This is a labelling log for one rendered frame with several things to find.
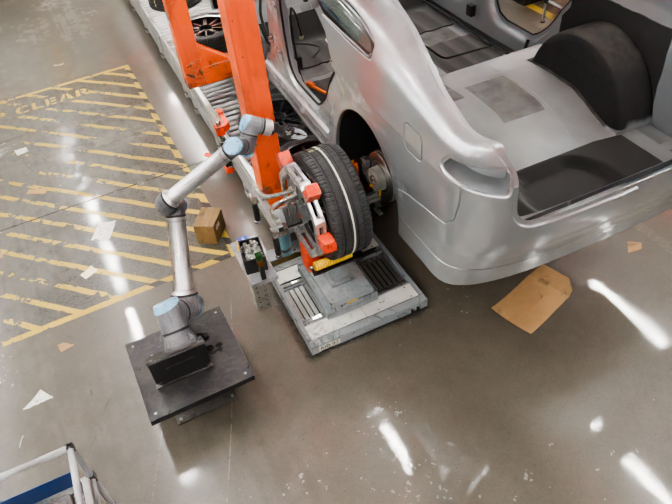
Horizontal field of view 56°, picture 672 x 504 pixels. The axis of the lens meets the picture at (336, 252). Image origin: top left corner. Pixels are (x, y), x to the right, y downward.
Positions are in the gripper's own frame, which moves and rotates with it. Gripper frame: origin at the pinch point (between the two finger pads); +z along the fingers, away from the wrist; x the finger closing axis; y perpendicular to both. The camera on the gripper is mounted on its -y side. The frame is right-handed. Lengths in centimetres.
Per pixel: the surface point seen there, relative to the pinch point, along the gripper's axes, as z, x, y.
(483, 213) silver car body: 54, -17, 106
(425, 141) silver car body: 28, 9, 86
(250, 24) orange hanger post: -40, 50, -4
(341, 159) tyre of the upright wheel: 16.9, -8.3, 19.8
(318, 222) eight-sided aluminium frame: 8, -43, 28
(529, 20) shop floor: 325, 176, -281
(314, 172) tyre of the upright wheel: 2.5, -18.0, 21.5
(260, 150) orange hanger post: -13.3, -14.5, -37.1
